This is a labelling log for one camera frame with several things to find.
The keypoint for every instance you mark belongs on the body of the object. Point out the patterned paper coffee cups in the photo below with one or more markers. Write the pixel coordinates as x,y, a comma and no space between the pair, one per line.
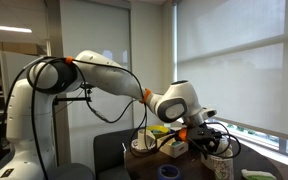
221,164

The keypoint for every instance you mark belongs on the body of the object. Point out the white ceramic mug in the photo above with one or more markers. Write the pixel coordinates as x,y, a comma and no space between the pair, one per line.
145,136

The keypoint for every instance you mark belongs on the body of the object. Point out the teal measuring scoop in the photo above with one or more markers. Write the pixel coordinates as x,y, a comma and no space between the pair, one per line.
176,143

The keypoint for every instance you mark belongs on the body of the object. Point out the blue tape roll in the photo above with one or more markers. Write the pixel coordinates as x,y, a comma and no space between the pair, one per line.
168,172

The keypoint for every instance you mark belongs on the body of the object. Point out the green white packet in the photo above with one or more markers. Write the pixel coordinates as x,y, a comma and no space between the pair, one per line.
257,175

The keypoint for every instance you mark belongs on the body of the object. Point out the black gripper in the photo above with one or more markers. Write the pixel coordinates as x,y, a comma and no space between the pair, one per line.
204,137

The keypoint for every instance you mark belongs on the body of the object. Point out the white roller blind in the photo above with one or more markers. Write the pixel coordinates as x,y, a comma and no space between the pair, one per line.
235,53

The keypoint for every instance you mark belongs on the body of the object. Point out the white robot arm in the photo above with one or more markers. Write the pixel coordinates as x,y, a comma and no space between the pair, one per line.
29,105

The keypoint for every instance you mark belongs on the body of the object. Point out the glass jar with sugar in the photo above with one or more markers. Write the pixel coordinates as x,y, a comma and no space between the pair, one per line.
223,144

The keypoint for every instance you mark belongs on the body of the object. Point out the dark grey sofa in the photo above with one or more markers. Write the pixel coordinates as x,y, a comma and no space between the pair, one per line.
111,153

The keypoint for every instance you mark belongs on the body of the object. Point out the yellow bowl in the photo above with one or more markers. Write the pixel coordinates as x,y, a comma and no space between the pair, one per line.
158,130

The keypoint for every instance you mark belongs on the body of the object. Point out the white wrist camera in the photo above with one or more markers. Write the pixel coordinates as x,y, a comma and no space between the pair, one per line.
207,113

